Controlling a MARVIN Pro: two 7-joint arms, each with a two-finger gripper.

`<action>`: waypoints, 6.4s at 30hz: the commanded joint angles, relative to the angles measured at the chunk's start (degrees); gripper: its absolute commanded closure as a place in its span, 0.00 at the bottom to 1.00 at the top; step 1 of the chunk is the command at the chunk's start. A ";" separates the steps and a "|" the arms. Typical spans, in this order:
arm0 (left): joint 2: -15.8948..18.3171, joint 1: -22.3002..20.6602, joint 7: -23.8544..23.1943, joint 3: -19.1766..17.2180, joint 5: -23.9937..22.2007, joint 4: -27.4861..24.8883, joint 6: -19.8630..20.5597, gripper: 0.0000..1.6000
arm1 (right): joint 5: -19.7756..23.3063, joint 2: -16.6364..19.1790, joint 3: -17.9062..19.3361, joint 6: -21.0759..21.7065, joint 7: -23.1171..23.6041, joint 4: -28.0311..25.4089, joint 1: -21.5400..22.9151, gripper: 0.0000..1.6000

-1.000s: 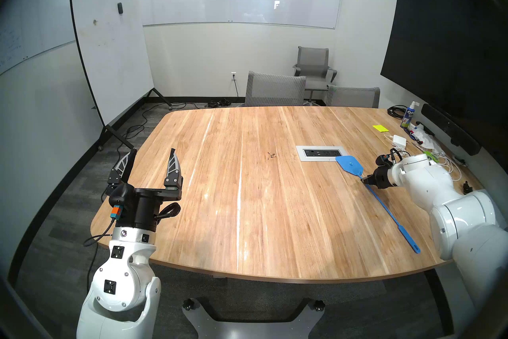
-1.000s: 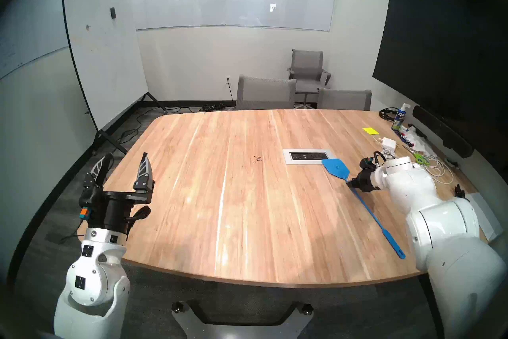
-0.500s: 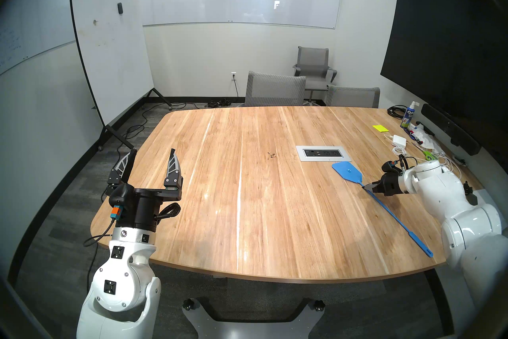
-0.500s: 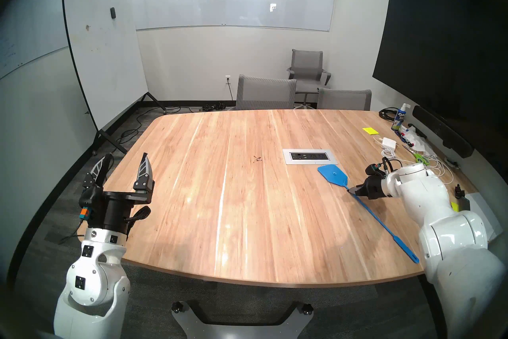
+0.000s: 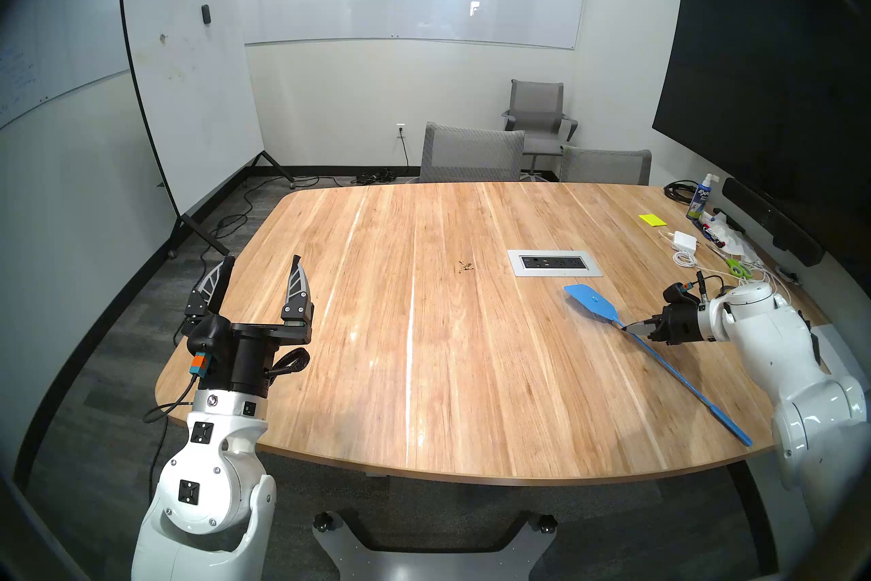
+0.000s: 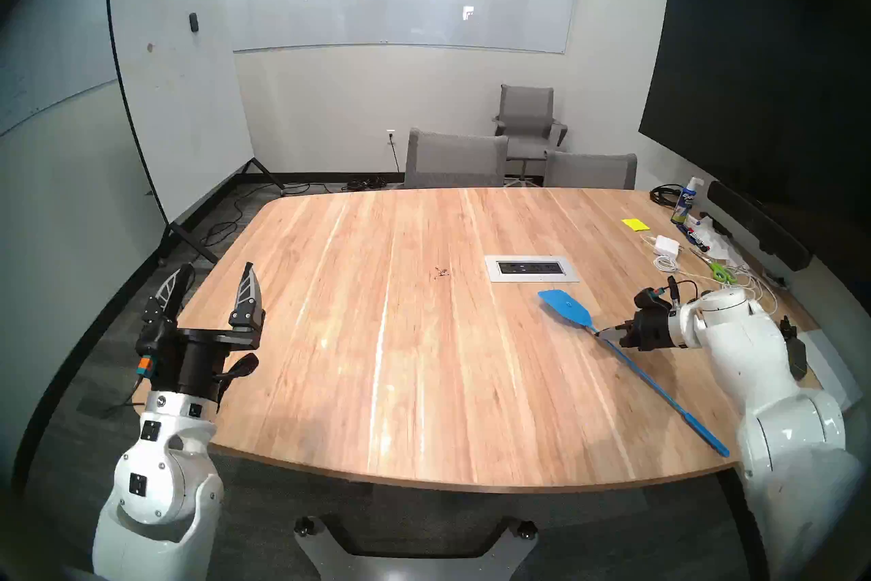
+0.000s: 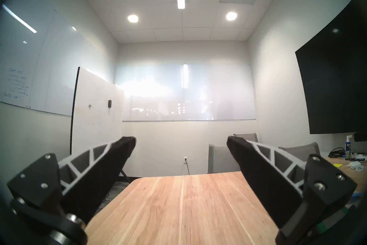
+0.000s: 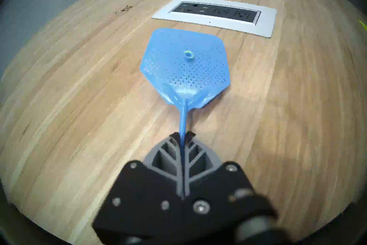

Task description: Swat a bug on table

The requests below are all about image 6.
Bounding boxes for grey mesh chair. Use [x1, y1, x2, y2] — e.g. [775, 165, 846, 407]
[404, 128, 510, 190]
[543, 151, 638, 190]

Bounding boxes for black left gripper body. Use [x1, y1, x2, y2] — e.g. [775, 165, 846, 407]
[172, 328, 265, 415]

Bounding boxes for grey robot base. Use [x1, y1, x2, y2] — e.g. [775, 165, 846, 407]
[294, 515, 538, 581]

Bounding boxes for blue plastic fly swatter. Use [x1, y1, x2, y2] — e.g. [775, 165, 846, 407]
[538, 289, 731, 458]

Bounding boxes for whiteboard cleaner spray bottle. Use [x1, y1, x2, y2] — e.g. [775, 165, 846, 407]
[671, 177, 705, 225]

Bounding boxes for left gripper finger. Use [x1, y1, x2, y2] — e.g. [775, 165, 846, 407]
[142, 262, 197, 324]
[228, 261, 266, 330]

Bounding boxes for white charging cable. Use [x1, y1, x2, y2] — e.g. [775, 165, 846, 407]
[640, 234, 783, 315]

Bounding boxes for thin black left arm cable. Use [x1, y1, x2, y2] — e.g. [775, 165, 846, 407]
[101, 375, 148, 421]

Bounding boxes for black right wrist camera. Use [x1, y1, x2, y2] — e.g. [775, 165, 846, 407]
[634, 287, 674, 315]

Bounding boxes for rolling whiteboard on black stand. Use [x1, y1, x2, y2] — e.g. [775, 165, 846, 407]
[105, 0, 286, 266]

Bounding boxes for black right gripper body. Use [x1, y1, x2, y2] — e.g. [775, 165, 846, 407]
[628, 310, 672, 354]

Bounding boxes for crumpled white plastic bag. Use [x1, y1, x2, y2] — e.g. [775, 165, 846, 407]
[691, 215, 746, 268]

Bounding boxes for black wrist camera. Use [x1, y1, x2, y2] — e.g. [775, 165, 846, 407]
[634, 287, 674, 315]
[136, 318, 181, 383]

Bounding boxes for green handled scissors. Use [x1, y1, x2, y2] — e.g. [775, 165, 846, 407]
[691, 248, 738, 285]

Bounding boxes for grey office chair with armrests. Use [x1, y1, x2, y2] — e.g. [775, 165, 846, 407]
[492, 84, 568, 183]

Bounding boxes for silver table power outlet box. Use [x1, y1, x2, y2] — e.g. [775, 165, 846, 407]
[484, 255, 580, 284]

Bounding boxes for long black floor cable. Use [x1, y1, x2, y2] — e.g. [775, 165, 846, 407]
[196, 178, 341, 262]

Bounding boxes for black video sound bar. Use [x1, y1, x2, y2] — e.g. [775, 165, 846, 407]
[708, 181, 812, 272]

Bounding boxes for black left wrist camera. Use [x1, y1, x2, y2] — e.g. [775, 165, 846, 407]
[136, 318, 181, 383]

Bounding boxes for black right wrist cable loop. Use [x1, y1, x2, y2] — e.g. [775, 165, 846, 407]
[665, 275, 699, 308]

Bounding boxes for black braided cable loop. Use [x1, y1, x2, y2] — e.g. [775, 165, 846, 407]
[218, 353, 260, 384]

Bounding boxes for large black wall screen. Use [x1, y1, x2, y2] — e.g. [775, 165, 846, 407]
[638, 0, 871, 264]

